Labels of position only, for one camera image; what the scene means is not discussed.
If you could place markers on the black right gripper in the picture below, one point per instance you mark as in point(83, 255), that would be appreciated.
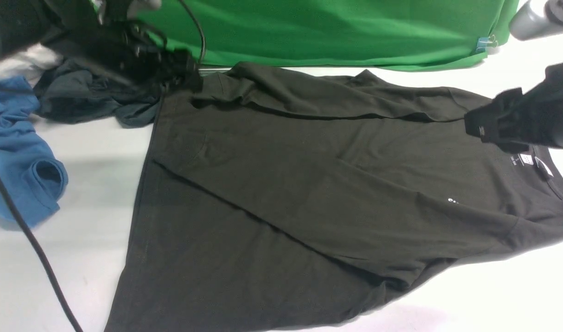
point(515, 127)

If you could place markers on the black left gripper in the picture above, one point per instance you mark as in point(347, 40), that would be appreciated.
point(125, 53)

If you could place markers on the dark gray long-sleeve top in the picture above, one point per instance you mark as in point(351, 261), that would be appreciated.
point(275, 199)

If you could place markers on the dark teal crumpled garment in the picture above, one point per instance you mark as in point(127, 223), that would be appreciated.
point(72, 94)

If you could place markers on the blue binder clip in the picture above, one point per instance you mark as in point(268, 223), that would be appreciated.
point(483, 44)

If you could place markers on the white crumpled garment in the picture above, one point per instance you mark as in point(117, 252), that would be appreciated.
point(30, 64)

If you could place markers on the blue crumpled garment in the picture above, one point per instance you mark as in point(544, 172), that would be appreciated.
point(33, 177)

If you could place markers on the green backdrop cloth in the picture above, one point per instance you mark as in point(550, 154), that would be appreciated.
point(402, 35)

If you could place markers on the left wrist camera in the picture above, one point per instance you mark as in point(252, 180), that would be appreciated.
point(110, 11)

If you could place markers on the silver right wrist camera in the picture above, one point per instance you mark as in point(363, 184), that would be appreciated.
point(537, 19)

